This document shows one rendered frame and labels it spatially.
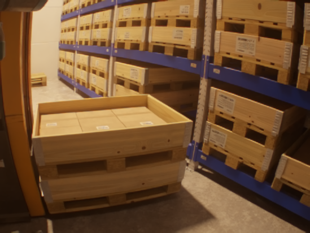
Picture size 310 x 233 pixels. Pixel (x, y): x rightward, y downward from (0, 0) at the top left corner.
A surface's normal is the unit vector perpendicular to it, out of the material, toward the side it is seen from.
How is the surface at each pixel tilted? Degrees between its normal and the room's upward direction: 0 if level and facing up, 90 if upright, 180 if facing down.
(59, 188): 90
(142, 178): 90
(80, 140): 90
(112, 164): 90
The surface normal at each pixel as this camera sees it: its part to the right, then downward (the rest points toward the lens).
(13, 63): 0.44, 0.32
